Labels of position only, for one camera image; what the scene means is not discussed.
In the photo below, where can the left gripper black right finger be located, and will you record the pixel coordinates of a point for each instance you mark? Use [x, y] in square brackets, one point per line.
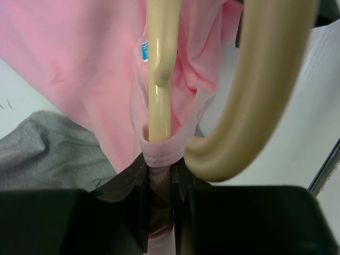
[271, 219]

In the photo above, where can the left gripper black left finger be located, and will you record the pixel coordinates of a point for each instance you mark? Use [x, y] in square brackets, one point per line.
[112, 219]

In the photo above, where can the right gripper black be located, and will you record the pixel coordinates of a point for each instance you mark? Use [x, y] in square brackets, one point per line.
[282, 24]

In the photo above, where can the grey t shirt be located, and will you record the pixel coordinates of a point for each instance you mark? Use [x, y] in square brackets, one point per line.
[49, 151]

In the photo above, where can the pink t shirt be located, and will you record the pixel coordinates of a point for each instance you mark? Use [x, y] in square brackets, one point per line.
[88, 59]

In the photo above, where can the beige plastic hanger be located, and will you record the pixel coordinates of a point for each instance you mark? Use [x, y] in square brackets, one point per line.
[262, 85]

